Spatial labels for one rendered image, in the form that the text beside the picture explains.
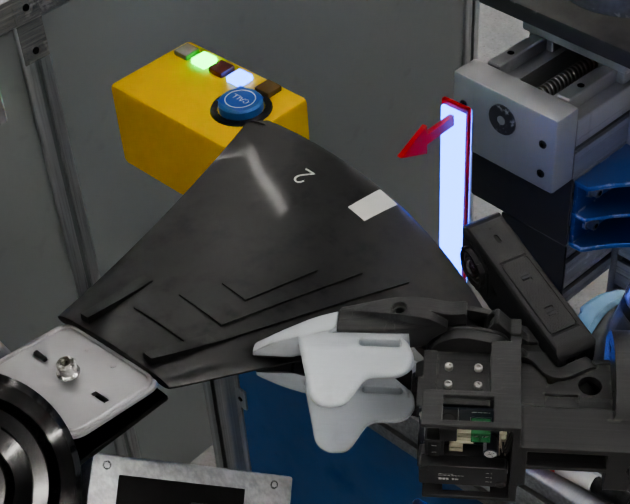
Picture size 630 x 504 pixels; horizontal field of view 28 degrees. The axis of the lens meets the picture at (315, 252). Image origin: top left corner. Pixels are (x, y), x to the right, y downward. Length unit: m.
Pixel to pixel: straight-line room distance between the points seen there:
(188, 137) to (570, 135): 0.39
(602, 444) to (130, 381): 0.26
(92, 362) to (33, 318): 1.01
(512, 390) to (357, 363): 0.09
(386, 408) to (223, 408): 0.72
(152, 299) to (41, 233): 0.92
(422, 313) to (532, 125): 0.59
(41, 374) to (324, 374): 0.16
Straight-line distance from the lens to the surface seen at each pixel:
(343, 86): 2.00
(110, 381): 0.72
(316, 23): 1.90
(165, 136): 1.14
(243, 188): 0.84
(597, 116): 1.29
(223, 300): 0.75
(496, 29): 3.29
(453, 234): 0.97
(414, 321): 0.69
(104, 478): 0.83
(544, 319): 0.71
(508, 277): 0.73
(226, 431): 1.46
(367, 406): 0.73
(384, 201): 0.85
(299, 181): 0.85
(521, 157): 1.29
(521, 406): 0.68
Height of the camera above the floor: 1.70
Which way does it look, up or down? 41 degrees down
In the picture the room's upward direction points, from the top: 4 degrees counter-clockwise
